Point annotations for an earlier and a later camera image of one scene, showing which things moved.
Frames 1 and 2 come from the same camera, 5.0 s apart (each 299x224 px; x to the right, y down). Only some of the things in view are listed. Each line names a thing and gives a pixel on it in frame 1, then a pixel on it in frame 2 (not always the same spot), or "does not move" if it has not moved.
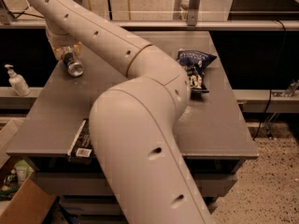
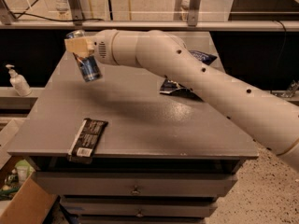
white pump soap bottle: [18, 82] does not move
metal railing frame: [193, 18] does not move
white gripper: [61, 40] -> [103, 47]
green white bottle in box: [22, 171] does not move
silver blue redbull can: [75, 68] -> [88, 64]
